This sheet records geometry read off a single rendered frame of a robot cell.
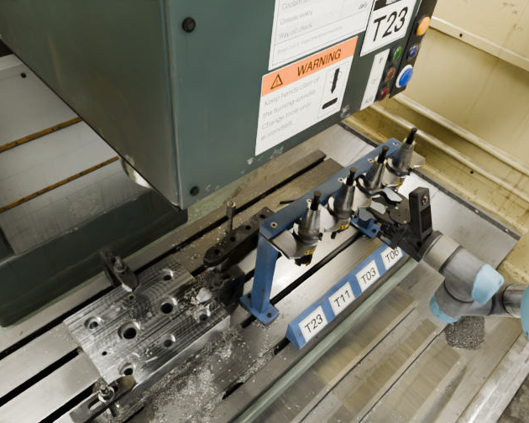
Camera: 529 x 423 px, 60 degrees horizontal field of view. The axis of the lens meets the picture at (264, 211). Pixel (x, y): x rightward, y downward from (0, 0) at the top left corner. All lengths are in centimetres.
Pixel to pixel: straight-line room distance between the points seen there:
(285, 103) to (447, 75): 107
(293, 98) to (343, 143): 129
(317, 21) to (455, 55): 105
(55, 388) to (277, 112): 83
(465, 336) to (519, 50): 86
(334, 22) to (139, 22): 22
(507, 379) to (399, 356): 28
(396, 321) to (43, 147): 108
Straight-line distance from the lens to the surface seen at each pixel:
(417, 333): 149
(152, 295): 111
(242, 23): 43
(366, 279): 126
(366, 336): 139
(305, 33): 50
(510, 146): 155
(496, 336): 167
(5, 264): 142
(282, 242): 92
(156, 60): 41
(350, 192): 96
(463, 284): 104
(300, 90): 54
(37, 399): 116
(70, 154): 124
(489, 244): 167
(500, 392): 141
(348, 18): 56
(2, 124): 112
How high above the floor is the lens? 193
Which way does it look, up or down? 47 degrees down
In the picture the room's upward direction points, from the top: 7 degrees clockwise
